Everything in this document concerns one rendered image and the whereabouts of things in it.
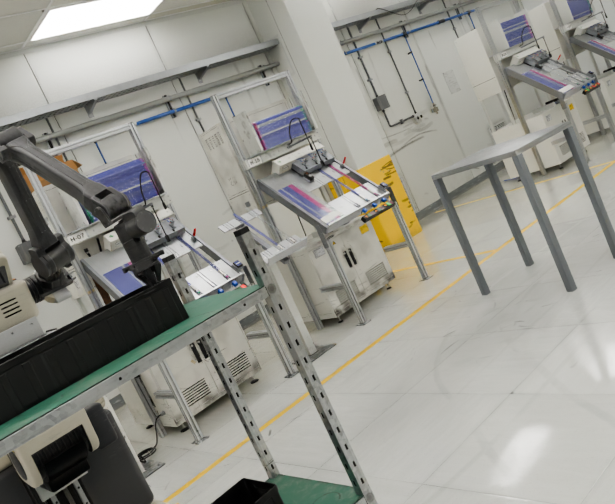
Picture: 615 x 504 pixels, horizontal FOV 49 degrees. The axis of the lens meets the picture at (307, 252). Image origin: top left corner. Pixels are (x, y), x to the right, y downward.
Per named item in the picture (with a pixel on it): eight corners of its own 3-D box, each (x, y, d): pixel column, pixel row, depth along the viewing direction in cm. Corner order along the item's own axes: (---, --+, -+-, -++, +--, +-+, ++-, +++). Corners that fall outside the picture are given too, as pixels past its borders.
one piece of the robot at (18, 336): (-17, 422, 196) (-52, 357, 193) (69, 374, 212) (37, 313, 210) (-5, 425, 183) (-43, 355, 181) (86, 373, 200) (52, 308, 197)
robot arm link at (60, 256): (51, 258, 211) (37, 267, 208) (49, 236, 204) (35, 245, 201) (72, 274, 209) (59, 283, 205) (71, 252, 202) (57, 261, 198)
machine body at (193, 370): (266, 377, 450) (226, 294, 442) (181, 435, 408) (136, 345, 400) (218, 378, 501) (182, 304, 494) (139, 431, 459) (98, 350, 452)
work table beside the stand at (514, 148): (572, 292, 350) (514, 150, 340) (482, 295, 412) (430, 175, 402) (624, 255, 369) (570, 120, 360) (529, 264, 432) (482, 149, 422)
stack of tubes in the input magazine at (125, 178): (161, 193, 442) (143, 156, 439) (92, 222, 411) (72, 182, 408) (153, 198, 452) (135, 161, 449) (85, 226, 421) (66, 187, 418)
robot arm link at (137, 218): (117, 194, 175) (91, 210, 169) (138, 180, 166) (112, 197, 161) (143, 232, 177) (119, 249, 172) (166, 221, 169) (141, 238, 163)
